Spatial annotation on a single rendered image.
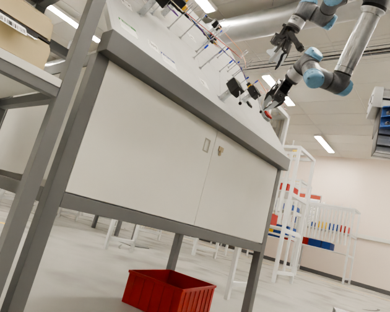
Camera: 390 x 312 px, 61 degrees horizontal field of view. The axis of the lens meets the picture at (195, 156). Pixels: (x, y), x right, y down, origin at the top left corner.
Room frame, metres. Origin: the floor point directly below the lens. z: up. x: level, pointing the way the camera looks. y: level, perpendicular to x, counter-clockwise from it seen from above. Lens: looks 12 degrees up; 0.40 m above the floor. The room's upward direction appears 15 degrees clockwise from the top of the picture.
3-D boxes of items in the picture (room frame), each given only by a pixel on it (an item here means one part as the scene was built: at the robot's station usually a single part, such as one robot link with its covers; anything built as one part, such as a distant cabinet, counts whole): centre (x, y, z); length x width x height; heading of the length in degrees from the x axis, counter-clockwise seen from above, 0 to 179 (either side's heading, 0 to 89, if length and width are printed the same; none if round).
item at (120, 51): (1.29, -0.07, 0.83); 1.18 x 0.05 x 0.06; 137
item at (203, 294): (1.69, -0.06, 0.07); 0.39 x 0.29 x 0.14; 152
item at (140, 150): (1.11, 0.13, 0.60); 0.55 x 0.02 x 0.39; 137
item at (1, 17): (0.68, 0.47, 0.73); 0.06 x 0.05 x 0.03; 140
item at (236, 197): (1.51, -0.25, 0.60); 0.55 x 0.03 x 0.39; 137
